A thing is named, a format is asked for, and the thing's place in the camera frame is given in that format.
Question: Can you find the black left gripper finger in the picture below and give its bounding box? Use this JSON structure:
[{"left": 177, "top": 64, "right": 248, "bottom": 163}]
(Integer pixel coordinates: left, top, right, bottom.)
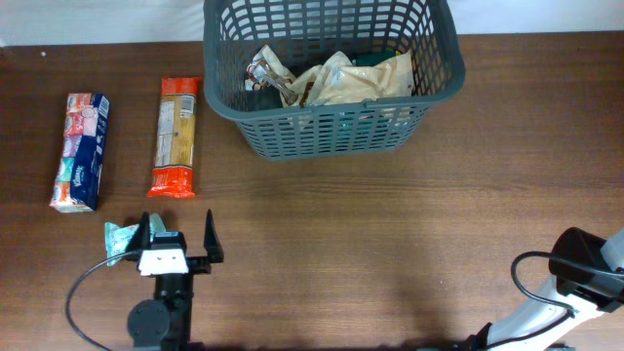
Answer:
[
  {"left": 126, "top": 213, "right": 151, "bottom": 259},
  {"left": 204, "top": 210, "right": 224, "bottom": 263}
]

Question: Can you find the blue Kleenex tissue pack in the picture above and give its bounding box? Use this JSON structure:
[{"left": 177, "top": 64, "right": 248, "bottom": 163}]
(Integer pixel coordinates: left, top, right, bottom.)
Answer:
[{"left": 50, "top": 93, "right": 110, "bottom": 214}]

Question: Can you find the beige brown snack bag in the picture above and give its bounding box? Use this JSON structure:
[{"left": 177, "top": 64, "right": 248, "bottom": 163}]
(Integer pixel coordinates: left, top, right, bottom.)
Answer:
[{"left": 245, "top": 45, "right": 322, "bottom": 107}]

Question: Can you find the beige clear powder bag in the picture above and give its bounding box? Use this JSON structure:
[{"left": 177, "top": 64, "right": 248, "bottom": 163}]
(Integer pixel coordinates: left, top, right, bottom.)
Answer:
[{"left": 306, "top": 51, "right": 414, "bottom": 106}]

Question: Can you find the green Nescafe coffee bag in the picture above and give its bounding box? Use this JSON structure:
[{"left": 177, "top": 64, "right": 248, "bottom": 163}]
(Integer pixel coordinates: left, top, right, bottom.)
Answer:
[{"left": 351, "top": 51, "right": 402, "bottom": 66}]

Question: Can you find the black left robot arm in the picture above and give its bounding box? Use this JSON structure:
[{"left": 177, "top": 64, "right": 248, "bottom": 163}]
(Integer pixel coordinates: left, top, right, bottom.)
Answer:
[{"left": 127, "top": 211, "right": 224, "bottom": 351}]

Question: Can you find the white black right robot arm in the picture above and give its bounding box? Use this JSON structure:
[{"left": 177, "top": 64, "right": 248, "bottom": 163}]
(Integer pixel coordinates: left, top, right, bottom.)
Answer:
[{"left": 462, "top": 227, "right": 623, "bottom": 351}]

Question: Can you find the small teal wrapper packet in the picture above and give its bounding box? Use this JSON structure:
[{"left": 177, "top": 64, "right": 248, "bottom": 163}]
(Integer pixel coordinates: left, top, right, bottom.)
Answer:
[{"left": 104, "top": 214, "right": 166, "bottom": 266}]

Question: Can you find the orange spaghetti packet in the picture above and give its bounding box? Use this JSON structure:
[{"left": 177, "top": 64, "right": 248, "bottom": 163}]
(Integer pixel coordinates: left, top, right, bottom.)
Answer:
[{"left": 147, "top": 77, "right": 202, "bottom": 199}]

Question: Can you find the grey plastic basket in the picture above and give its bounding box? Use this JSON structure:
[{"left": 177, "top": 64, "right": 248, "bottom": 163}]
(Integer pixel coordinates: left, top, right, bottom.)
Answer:
[{"left": 204, "top": 0, "right": 465, "bottom": 160}]

